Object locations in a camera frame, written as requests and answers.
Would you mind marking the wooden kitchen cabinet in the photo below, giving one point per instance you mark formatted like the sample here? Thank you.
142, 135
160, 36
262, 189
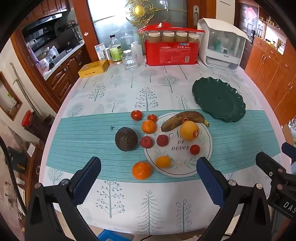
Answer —
67, 74

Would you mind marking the large yellow orange with sticker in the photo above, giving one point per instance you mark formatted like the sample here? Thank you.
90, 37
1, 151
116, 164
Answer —
188, 133

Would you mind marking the blue plastic stool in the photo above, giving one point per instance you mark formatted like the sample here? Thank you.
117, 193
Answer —
115, 236

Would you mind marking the clear bottle with green label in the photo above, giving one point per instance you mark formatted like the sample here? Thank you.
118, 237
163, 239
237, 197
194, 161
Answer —
115, 52

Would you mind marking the large red tomato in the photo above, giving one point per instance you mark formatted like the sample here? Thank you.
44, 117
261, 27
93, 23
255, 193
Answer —
136, 115

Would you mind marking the yellow cardboard box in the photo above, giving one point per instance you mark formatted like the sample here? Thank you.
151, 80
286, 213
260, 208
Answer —
92, 68

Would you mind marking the orange mandarin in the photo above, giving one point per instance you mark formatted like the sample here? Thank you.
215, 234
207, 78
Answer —
142, 170
149, 126

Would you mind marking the clear drinking glass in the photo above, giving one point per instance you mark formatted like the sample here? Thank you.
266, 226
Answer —
129, 61

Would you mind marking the small red tomato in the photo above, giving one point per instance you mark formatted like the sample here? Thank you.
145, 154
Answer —
152, 118
195, 149

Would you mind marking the small yellow-orange kumquat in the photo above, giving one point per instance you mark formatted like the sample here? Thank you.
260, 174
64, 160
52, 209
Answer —
163, 161

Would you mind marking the red round container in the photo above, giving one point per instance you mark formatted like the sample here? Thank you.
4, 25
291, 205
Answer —
26, 118

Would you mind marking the tall wooden cabinets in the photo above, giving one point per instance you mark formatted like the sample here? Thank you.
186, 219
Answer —
270, 69

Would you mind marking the beige jar with white lid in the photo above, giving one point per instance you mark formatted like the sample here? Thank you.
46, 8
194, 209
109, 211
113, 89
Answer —
181, 36
193, 38
154, 37
168, 36

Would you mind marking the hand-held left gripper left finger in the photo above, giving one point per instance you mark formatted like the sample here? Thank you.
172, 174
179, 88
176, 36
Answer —
86, 183

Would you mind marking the dark green scalloped plate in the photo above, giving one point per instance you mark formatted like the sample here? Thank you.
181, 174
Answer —
218, 100

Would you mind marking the dark avocado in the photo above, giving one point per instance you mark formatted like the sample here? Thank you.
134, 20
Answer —
126, 139

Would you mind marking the small metal can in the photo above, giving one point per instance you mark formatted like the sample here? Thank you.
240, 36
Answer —
107, 55

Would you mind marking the translucent plastic squeeze bottle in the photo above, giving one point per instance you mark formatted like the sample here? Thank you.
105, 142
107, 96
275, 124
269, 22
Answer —
137, 52

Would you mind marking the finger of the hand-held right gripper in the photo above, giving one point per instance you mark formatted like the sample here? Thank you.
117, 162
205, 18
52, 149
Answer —
289, 149
269, 164

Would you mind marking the white paper carton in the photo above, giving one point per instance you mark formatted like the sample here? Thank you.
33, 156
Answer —
100, 52

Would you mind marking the overripe brown banana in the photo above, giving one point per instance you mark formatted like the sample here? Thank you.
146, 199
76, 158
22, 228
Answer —
175, 120

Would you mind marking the red box of jars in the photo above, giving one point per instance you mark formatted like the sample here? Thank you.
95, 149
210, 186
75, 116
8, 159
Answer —
171, 54

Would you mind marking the red hawthorn fruit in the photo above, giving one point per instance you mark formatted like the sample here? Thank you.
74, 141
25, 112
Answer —
146, 141
162, 140

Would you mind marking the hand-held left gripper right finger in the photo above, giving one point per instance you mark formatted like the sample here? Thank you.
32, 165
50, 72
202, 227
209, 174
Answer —
209, 183

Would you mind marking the white round printed plate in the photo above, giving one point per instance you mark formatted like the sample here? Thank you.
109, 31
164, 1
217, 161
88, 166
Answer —
182, 164

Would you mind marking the white storage box with window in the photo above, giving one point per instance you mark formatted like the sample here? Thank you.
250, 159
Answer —
222, 46

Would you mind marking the gold door ornament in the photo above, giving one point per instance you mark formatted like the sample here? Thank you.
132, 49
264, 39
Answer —
138, 10

